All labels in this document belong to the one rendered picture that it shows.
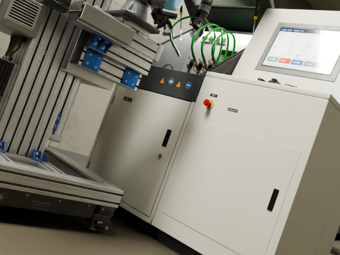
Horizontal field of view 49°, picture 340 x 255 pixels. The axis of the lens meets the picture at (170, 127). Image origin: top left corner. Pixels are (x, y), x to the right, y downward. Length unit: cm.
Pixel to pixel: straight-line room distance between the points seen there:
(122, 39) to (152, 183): 86
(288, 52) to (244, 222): 101
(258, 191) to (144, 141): 79
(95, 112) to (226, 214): 261
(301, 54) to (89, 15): 120
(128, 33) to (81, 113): 246
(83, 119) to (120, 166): 184
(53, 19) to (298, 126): 124
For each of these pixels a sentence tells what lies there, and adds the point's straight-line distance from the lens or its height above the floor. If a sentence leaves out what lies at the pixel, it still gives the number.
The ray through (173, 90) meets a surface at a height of 83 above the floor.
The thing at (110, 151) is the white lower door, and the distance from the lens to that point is 246.
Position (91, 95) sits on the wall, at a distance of 414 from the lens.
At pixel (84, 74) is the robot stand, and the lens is 193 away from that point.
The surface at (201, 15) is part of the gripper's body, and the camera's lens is 259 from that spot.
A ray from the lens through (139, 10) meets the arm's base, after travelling 193.
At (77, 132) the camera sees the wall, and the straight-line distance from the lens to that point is 415.
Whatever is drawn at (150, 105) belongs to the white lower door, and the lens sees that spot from 232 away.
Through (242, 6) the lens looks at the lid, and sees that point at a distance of 275.
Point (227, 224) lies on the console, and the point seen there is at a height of 26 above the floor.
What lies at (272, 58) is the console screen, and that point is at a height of 119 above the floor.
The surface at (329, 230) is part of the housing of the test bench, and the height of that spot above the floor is 37.
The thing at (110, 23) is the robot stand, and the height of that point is 92.
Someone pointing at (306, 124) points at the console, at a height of 82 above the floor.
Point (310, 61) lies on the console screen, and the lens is 221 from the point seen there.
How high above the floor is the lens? 53
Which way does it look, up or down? 2 degrees up
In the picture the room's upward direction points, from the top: 20 degrees clockwise
